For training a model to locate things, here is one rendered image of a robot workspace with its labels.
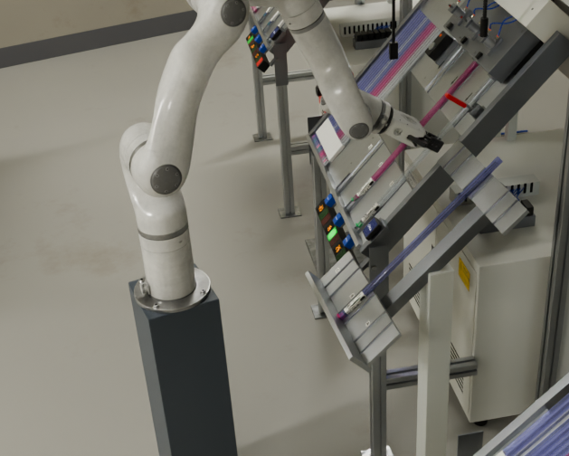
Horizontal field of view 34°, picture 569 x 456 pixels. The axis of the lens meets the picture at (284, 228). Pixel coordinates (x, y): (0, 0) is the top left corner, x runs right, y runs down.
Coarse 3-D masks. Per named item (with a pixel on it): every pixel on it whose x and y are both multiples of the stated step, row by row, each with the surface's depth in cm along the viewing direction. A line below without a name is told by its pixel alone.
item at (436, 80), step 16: (432, 0) 275; (448, 0) 268; (464, 0) 260; (432, 16) 271; (448, 16) 263; (448, 32) 259; (416, 64) 264; (432, 64) 257; (448, 64) 251; (464, 64) 244; (432, 80) 253; (448, 80) 247; (480, 80) 234; (432, 96) 249; (464, 96) 237; (480, 96) 230; (496, 96) 226; (448, 112) 239; (464, 128) 230
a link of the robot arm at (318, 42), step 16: (320, 16) 208; (304, 32) 208; (320, 32) 209; (304, 48) 212; (320, 48) 211; (336, 48) 213; (320, 64) 214; (336, 64) 214; (320, 80) 215; (336, 80) 213; (352, 80) 213; (336, 96) 213; (352, 96) 213; (336, 112) 215; (352, 112) 215; (368, 112) 217; (352, 128) 217; (368, 128) 218
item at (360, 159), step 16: (352, 144) 272; (368, 144) 264; (384, 144) 257; (336, 160) 275; (352, 160) 267; (368, 160) 260; (384, 160) 253; (336, 176) 270; (352, 176) 262; (368, 176) 255; (384, 176) 248; (352, 192) 258; (368, 192) 251; (384, 192) 245; (400, 192) 239; (352, 208) 254; (368, 208) 247; (384, 208) 241
